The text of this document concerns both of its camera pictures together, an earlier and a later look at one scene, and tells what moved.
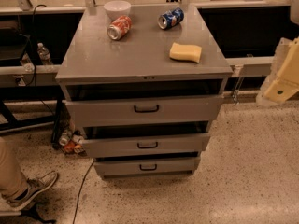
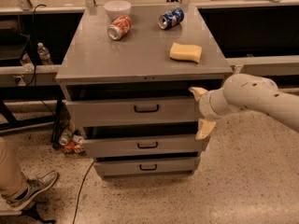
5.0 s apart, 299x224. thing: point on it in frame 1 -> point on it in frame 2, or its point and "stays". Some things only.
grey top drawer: x=145 y=112 stays
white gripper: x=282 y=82 -> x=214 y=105
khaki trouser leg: x=13 y=183 stays
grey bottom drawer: x=146 y=166 stays
